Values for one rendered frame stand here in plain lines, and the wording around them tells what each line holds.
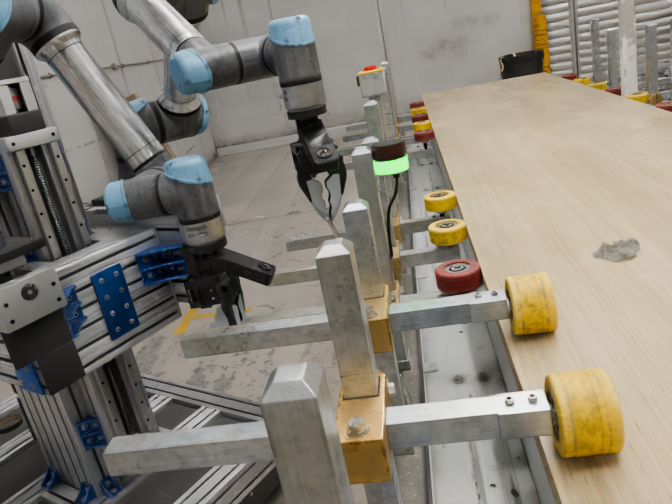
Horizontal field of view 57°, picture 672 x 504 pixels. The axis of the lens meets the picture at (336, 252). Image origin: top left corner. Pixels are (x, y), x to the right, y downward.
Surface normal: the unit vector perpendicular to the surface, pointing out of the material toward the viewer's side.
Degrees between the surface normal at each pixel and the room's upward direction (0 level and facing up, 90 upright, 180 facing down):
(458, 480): 0
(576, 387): 22
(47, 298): 90
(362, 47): 90
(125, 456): 90
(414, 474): 0
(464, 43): 90
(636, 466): 0
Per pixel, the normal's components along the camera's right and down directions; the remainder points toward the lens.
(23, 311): 0.81, 0.04
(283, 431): -0.09, 0.34
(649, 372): -0.18, -0.93
